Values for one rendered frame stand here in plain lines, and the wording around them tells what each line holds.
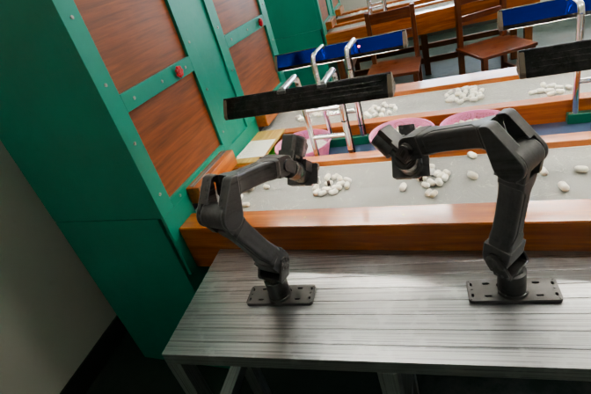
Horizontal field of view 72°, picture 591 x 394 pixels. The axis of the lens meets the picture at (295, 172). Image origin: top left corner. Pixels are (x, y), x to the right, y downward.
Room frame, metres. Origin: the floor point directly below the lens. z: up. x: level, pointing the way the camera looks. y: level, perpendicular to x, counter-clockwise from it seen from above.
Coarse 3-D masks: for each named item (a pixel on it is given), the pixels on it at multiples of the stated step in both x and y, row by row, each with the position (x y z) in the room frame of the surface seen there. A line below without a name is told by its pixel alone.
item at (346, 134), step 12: (336, 72) 1.46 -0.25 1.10; (288, 84) 1.43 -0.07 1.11; (300, 84) 1.53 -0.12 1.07; (324, 84) 1.31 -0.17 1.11; (312, 108) 1.51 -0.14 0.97; (324, 108) 1.49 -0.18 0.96; (336, 108) 1.47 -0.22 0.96; (348, 120) 1.46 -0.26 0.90; (312, 132) 1.52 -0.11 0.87; (348, 132) 1.46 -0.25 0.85; (312, 144) 1.52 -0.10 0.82; (348, 144) 1.46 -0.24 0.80
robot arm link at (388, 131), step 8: (384, 128) 0.95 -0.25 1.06; (392, 128) 0.95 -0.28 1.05; (376, 136) 0.96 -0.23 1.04; (384, 136) 0.94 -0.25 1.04; (392, 136) 0.93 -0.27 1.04; (400, 136) 0.93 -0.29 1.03; (376, 144) 0.95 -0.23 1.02; (384, 144) 0.94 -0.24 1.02; (392, 144) 0.91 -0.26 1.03; (408, 144) 0.85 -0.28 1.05; (384, 152) 0.93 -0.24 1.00; (400, 152) 0.86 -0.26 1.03; (408, 152) 0.84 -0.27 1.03; (408, 160) 0.86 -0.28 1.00
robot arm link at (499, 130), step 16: (512, 112) 0.70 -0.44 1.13; (432, 128) 0.83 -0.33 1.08; (448, 128) 0.78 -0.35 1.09; (464, 128) 0.73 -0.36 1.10; (480, 128) 0.68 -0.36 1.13; (496, 128) 0.66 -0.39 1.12; (512, 128) 0.70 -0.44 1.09; (528, 128) 0.67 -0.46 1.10; (400, 144) 0.88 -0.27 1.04; (416, 144) 0.83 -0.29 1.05; (432, 144) 0.80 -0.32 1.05; (448, 144) 0.77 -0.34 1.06; (464, 144) 0.73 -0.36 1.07; (480, 144) 0.70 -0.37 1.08; (496, 144) 0.65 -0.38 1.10; (512, 144) 0.64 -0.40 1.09; (544, 144) 0.65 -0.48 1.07; (496, 160) 0.65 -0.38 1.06; (512, 160) 0.63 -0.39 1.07; (512, 176) 0.63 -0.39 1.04
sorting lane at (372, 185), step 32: (448, 160) 1.22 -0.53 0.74; (480, 160) 1.16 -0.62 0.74; (544, 160) 1.05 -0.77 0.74; (576, 160) 1.01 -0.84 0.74; (256, 192) 1.41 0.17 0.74; (288, 192) 1.33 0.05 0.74; (352, 192) 1.20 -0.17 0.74; (384, 192) 1.15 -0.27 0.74; (416, 192) 1.09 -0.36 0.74; (448, 192) 1.04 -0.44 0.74; (480, 192) 0.99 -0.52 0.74; (544, 192) 0.91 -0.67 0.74; (576, 192) 0.87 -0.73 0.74
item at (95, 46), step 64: (0, 0) 1.31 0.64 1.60; (64, 0) 1.27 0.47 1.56; (128, 0) 1.51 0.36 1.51; (192, 0) 1.84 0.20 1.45; (256, 0) 2.40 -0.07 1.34; (0, 64) 1.38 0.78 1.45; (64, 64) 1.27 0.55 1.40; (128, 64) 1.40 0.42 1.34; (192, 64) 1.67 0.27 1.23; (256, 64) 2.19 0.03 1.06; (0, 128) 1.46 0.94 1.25; (64, 128) 1.33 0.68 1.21; (128, 128) 1.27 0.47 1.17; (192, 128) 1.55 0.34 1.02; (64, 192) 1.40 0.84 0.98; (128, 192) 1.27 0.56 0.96
